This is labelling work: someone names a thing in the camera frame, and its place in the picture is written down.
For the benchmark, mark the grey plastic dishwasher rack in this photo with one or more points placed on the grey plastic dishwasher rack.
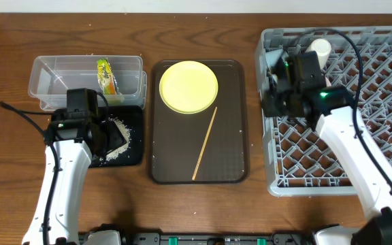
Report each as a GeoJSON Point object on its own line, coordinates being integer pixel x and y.
{"type": "Point", "coordinates": [297, 161]}

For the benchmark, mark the dark brown serving tray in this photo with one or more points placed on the dark brown serving tray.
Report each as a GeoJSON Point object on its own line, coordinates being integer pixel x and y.
{"type": "Point", "coordinates": [176, 139]}

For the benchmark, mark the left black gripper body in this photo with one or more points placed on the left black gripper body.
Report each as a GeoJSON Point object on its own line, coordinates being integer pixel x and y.
{"type": "Point", "coordinates": [111, 138]}

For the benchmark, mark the black plastic bin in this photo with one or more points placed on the black plastic bin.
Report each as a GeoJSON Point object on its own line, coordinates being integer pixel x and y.
{"type": "Point", "coordinates": [136, 136]}

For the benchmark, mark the clear plastic bin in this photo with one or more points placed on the clear plastic bin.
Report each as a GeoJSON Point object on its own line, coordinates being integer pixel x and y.
{"type": "Point", "coordinates": [52, 76]}

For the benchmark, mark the light blue bowl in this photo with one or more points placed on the light blue bowl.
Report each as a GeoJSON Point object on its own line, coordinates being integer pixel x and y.
{"type": "Point", "coordinates": [272, 57]}

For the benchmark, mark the yellow round plate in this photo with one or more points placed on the yellow round plate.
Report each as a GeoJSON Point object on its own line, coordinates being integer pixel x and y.
{"type": "Point", "coordinates": [188, 87]}

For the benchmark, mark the green yellow snack wrapper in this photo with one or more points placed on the green yellow snack wrapper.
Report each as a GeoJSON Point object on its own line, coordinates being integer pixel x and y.
{"type": "Point", "coordinates": [107, 81]}

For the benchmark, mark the white bowl with rice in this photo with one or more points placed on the white bowl with rice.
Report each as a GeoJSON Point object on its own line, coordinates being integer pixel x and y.
{"type": "Point", "coordinates": [328, 83]}

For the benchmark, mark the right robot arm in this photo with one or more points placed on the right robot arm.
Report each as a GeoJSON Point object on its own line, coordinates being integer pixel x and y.
{"type": "Point", "coordinates": [338, 123]}

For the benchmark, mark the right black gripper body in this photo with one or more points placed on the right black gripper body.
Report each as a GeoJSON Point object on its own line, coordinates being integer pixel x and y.
{"type": "Point", "coordinates": [272, 90]}

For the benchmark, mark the white plastic cup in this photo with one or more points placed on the white plastic cup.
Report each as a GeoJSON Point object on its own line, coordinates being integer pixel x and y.
{"type": "Point", "coordinates": [322, 48]}

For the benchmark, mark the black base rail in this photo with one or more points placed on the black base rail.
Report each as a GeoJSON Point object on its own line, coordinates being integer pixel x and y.
{"type": "Point", "coordinates": [157, 237]}

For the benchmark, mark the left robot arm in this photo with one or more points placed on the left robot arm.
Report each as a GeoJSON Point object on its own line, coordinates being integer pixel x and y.
{"type": "Point", "coordinates": [71, 147]}

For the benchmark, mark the spilled white rice pile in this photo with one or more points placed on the spilled white rice pile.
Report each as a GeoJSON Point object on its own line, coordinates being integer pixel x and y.
{"type": "Point", "coordinates": [117, 151]}

